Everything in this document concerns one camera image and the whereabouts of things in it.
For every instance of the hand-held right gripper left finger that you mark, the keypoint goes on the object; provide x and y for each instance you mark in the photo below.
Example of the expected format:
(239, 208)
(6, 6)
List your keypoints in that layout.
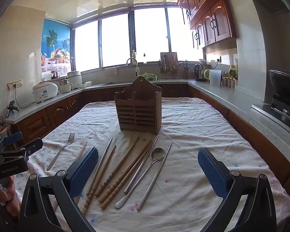
(84, 169)

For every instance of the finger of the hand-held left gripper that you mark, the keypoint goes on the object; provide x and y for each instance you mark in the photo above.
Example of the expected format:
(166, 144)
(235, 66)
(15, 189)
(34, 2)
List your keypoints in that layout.
(12, 138)
(32, 145)

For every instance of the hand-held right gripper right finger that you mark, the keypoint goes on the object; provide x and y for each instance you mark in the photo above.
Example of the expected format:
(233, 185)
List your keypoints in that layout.
(211, 171)

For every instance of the metal chopstick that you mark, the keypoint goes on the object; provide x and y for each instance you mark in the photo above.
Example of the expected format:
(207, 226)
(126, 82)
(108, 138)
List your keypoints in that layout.
(159, 165)
(106, 149)

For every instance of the metal fork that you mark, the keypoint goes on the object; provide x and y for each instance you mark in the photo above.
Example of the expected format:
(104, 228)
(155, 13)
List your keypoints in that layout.
(62, 148)

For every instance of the metal spoon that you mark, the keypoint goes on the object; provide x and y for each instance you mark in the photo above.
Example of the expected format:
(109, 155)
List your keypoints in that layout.
(158, 154)

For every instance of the wooden utensil holder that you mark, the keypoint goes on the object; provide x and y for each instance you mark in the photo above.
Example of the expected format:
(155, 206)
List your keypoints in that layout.
(137, 116)

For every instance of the person's left hand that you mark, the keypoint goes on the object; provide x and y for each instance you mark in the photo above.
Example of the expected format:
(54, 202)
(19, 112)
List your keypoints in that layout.
(12, 198)

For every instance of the small black phone tripod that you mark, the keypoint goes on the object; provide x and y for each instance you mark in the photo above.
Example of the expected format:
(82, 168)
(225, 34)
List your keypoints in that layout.
(12, 106)

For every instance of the white flower-print tablecloth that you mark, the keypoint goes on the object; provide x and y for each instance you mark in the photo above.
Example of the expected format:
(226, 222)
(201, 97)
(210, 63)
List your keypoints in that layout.
(195, 130)

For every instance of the white rice cooker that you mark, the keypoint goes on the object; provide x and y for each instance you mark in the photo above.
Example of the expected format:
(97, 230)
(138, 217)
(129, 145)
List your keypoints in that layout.
(44, 90)

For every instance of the small white blender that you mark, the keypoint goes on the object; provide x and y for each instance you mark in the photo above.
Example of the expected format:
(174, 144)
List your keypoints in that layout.
(65, 87)

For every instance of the kitchen counter with wooden cabinets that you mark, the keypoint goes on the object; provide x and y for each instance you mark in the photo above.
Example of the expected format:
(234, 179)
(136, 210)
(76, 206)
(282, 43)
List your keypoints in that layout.
(232, 96)

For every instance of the white electric pot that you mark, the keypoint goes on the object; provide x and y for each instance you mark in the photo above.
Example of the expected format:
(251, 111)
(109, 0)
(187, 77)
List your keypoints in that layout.
(75, 79)

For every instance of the white dish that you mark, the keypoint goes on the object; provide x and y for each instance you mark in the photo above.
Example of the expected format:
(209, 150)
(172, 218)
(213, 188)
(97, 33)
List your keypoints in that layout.
(85, 85)

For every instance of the white spice jar set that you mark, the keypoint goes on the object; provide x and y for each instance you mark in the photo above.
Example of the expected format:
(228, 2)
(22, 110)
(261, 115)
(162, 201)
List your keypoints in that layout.
(229, 82)

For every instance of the black gas stove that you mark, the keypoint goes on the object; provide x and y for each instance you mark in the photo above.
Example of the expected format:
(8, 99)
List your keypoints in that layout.
(282, 111)

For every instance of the hanging kitchen scissors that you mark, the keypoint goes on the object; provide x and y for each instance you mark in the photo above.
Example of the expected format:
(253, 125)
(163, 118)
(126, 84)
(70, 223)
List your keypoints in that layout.
(186, 66)

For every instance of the bowl of green vegetables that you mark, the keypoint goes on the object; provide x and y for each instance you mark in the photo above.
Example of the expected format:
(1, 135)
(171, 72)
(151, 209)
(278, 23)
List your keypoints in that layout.
(149, 76)

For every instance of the wooden knife rack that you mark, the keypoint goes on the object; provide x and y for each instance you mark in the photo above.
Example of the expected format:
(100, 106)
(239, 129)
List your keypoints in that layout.
(169, 64)

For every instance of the black wok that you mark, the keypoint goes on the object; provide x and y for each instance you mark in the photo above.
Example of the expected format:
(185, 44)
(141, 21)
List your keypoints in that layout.
(285, 82)

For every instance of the metal kitchen faucet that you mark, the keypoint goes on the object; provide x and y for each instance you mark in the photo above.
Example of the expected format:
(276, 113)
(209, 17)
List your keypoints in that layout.
(136, 61)

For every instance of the yellow soap bottle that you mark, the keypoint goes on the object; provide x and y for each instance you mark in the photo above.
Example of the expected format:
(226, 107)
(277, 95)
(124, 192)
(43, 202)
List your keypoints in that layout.
(134, 59)

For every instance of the kitchen window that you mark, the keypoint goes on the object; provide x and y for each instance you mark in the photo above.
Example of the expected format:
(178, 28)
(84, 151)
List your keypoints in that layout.
(113, 41)

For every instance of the white wall outlet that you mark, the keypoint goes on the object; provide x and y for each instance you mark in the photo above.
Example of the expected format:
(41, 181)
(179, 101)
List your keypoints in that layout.
(14, 84)

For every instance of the beach and fruit wall poster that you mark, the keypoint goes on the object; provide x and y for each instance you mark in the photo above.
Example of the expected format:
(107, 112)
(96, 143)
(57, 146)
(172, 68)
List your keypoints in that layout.
(55, 41)

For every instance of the wall outlet with black plug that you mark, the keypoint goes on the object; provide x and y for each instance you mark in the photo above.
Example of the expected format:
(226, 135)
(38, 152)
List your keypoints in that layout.
(219, 60)

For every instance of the wooden wall cabinets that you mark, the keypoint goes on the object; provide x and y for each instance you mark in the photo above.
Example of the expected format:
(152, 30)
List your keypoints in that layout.
(215, 24)

